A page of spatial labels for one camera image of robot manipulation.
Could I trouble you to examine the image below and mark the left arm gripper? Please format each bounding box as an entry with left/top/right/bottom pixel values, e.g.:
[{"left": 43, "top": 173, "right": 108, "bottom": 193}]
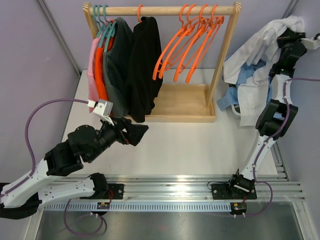
[{"left": 87, "top": 114, "right": 149, "bottom": 163}]

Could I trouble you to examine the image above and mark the white shirt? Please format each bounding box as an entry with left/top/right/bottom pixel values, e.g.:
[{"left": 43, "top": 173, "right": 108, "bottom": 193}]
[{"left": 223, "top": 15, "right": 305, "bottom": 127}]

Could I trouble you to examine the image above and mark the black shirt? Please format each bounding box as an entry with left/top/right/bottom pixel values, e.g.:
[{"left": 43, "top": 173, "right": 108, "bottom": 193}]
[{"left": 126, "top": 16, "right": 163, "bottom": 123}]

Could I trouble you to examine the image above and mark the orange hanger of black shirt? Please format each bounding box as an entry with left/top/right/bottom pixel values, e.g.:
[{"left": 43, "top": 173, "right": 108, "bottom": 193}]
[{"left": 137, "top": 4, "right": 144, "bottom": 23}]

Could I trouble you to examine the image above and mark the orange hanger of white shirt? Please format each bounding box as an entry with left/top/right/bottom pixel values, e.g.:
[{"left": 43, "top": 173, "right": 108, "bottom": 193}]
[{"left": 152, "top": 4, "right": 199, "bottom": 81}]

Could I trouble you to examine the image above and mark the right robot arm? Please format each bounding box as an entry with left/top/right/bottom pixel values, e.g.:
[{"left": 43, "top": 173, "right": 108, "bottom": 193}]
[{"left": 210, "top": 28, "right": 307, "bottom": 200}]

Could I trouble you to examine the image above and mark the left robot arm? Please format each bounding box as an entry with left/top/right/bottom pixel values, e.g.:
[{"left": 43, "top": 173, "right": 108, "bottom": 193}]
[{"left": 0, "top": 117, "right": 149, "bottom": 220}]

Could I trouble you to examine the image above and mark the pink shirt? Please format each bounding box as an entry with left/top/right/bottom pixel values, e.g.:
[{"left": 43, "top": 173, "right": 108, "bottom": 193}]
[{"left": 86, "top": 38, "right": 100, "bottom": 101}]

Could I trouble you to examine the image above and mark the orange shirt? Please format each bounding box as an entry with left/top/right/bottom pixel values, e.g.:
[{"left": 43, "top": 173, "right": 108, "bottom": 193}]
[{"left": 94, "top": 47, "right": 110, "bottom": 101}]

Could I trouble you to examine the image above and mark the dark grey shirt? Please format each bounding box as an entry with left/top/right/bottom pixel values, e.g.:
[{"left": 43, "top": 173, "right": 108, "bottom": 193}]
[{"left": 102, "top": 17, "right": 133, "bottom": 118}]

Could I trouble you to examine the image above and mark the blue shirt pile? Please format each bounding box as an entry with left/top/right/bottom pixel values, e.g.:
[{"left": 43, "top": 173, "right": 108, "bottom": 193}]
[{"left": 216, "top": 58, "right": 273, "bottom": 112}]

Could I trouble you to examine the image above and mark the teal hanger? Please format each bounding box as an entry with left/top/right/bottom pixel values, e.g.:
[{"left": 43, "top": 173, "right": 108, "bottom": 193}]
[
  {"left": 92, "top": 4, "right": 105, "bottom": 38},
  {"left": 99, "top": 4, "right": 117, "bottom": 53},
  {"left": 98, "top": 4, "right": 110, "bottom": 48}
]

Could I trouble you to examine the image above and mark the wooden clothes rack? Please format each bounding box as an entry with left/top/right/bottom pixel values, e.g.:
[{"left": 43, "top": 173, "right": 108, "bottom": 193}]
[{"left": 83, "top": 2, "right": 242, "bottom": 123}]

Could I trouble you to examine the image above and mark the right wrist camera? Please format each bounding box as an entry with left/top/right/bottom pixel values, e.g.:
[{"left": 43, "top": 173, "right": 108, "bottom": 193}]
[{"left": 301, "top": 33, "right": 320, "bottom": 50}]

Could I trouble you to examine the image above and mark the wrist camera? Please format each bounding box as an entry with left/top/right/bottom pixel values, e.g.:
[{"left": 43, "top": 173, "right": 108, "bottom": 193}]
[
  {"left": 87, "top": 99, "right": 114, "bottom": 126},
  {"left": 301, "top": 33, "right": 320, "bottom": 50}
]

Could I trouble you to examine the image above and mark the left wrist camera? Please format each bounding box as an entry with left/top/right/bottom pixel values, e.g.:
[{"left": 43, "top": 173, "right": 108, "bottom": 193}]
[{"left": 87, "top": 99, "right": 114, "bottom": 126}]

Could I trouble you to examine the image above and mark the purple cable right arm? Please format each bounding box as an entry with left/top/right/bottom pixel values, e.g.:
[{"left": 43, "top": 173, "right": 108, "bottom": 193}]
[{"left": 249, "top": 77, "right": 320, "bottom": 218}]

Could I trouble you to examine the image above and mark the white cable duct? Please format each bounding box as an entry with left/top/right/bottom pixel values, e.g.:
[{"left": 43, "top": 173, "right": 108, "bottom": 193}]
[{"left": 44, "top": 201, "right": 231, "bottom": 212}]

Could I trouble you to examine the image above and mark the purple cable lower left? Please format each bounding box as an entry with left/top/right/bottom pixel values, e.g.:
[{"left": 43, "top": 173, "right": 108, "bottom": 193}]
[{"left": 63, "top": 197, "right": 108, "bottom": 236}]

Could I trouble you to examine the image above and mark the aluminium rail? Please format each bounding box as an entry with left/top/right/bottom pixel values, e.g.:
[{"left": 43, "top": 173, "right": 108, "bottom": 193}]
[{"left": 49, "top": 175, "right": 305, "bottom": 207}]

